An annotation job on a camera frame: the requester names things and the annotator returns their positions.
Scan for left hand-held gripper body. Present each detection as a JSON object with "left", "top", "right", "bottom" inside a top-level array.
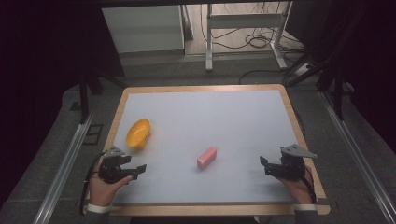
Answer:
[{"left": 97, "top": 145, "right": 133, "bottom": 185}]

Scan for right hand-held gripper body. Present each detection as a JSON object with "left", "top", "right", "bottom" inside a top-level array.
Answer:
[{"left": 270, "top": 143, "right": 318, "bottom": 182}]

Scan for person's right hand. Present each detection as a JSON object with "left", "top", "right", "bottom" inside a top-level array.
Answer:
[{"left": 277, "top": 166, "right": 316, "bottom": 207}]

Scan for person's left hand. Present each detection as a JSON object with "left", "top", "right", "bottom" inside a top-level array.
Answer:
[{"left": 88, "top": 164, "right": 134, "bottom": 209}]

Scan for yellow plastic bowl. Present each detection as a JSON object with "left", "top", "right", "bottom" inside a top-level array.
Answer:
[{"left": 125, "top": 118, "right": 152, "bottom": 150}]

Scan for pink soap bar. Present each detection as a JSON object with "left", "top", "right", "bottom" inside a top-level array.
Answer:
[{"left": 196, "top": 147, "right": 219, "bottom": 171}]

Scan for dark metal stand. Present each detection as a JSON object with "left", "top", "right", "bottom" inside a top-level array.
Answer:
[
  {"left": 317, "top": 60, "right": 357, "bottom": 121},
  {"left": 78, "top": 69, "right": 127, "bottom": 125}
]

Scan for white power strip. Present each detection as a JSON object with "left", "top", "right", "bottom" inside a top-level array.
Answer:
[{"left": 292, "top": 63, "right": 313, "bottom": 77}]

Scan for white cabinet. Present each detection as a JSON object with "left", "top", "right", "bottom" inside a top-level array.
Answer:
[{"left": 101, "top": 5, "right": 186, "bottom": 54}]

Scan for red and black gripper cable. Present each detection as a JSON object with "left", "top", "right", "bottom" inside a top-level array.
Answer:
[{"left": 303, "top": 165, "right": 318, "bottom": 205}]

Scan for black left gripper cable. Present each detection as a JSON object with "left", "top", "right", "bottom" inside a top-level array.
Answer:
[{"left": 79, "top": 150, "right": 108, "bottom": 217}]

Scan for aluminium rail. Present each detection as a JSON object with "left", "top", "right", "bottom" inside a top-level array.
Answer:
[
  {"left": 32, "top": 113, "right": 95, "bottom": 224},
  {"left": 319, "top": 91, "right": 396, "bottom": 224}
]

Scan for black floor cables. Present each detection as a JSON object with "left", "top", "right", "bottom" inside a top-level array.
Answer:
[{"left": 200, "top": 2, "right": 305, "bottom": 54}]

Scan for white metal desk frame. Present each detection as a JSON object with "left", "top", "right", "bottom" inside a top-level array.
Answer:
[{"left": 205, "top": 1, "right": 294, "bottom": 73}]

